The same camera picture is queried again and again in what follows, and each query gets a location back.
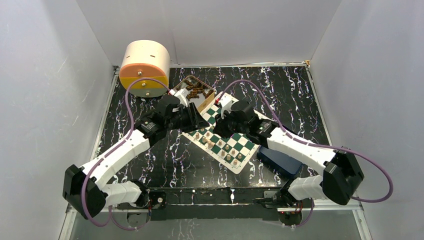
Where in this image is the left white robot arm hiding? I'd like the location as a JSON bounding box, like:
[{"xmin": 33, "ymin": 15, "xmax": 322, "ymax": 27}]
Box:
[{"xmin": 62, "ymin": 95, "xmax": 209, "ymax": 220}]

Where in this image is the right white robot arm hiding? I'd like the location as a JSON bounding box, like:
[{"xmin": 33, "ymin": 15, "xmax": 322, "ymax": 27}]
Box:
[{"xmin": 213, "ymin": 98, "xmax": 364, "ymax": 207}]

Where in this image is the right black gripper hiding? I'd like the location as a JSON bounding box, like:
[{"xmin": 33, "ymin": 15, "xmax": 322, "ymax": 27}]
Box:
[{"xmin": 212, "ymin": 108, "xmax": 249, "ymax": 139}]

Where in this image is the tan square tin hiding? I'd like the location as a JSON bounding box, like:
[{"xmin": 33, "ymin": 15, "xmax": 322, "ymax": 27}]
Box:
[{"xmin": 173, "ymin": 75, "xmax": 216, "ymax": 113}]

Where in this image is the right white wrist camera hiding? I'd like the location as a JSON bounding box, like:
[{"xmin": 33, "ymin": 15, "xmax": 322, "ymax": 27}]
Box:
[{"xmin": 215, "ymin": 93, "xmax": 233, "ymax": 119}]

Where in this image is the dark blue tray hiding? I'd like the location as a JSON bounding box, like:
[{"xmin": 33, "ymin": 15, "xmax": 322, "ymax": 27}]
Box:
[{"xmin": 256, "ymin": 146, "xmax": 303, "ymax": 179}]

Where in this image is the pile of dark chess pieces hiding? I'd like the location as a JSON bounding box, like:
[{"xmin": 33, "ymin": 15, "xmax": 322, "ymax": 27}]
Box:
[{"xmin": 183, "ymin": 80, "xmax": 214, "ymax": 100}]

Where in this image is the green white chess board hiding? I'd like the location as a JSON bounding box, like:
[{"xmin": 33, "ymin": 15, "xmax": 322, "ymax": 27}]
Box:
[{"xmin": 183, "ymin": 94, "xmax": 259, "ymax": 174}]

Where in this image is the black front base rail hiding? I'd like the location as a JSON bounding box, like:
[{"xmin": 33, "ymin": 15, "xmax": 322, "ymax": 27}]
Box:
[{"xmin": 115, "ymin": 187, "xmax": 292, "ymax": 222}]

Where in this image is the cream round drawer box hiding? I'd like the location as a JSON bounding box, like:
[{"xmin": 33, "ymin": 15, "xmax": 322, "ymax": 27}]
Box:
[{"xmin": 119, "ymin": 40, "xmax": 171, "ymax": 98}]

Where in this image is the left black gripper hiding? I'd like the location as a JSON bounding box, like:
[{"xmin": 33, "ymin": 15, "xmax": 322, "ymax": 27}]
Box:
[{"xmin": 165, "ymin": 103, "xmax": 209, "ymax": 134}]

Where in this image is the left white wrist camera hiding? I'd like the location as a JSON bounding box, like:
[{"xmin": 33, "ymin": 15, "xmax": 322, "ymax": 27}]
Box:
[{"xmin": 170, "ymin": 88, "xmax": 189, "ymax": 107}]

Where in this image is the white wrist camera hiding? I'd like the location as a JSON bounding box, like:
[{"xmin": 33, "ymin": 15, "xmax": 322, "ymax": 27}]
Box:
[
  {"xmin": 215, "ymin": 93, "xmax": 233, "ymax": 119},
  {"xmin": 170, "ymin": 88, "xmax": 189, "ymax": 107}
]

